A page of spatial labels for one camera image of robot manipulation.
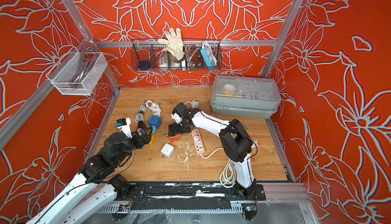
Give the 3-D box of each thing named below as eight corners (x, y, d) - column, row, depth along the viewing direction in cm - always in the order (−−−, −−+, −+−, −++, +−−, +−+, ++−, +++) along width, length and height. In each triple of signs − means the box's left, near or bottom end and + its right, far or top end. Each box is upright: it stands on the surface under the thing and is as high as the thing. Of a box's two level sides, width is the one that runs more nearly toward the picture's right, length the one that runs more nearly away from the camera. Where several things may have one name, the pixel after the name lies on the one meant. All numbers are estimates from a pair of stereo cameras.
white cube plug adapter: (160, 156, 86) (158, 152, 82) (166, 146, 90) (165, 142, 86) (169, 161, 85) (167, 157, 81) (175, 150, 89) (174, 146, 85)
